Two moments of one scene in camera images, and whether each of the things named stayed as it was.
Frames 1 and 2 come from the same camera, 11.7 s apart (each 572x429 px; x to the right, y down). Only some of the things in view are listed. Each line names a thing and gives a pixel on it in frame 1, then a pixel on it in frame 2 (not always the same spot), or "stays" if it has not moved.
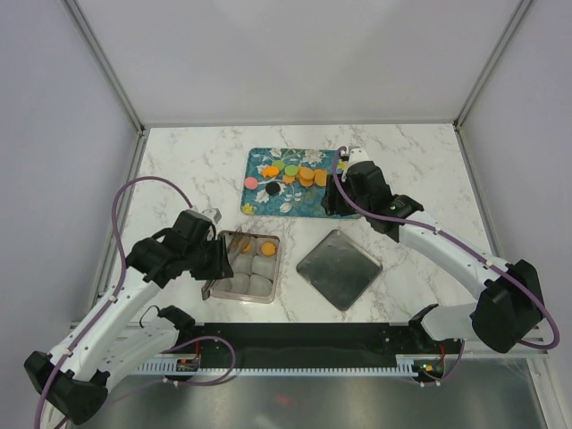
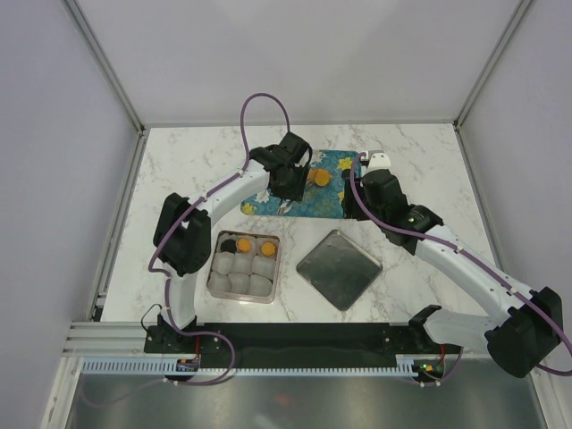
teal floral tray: [290, 182] stays
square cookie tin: [254, 259] stays
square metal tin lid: [340, 268] stays
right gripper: [332, 198] → [349, 197]
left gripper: [220, 268] → [297, 193]
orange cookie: [268, 248] stays
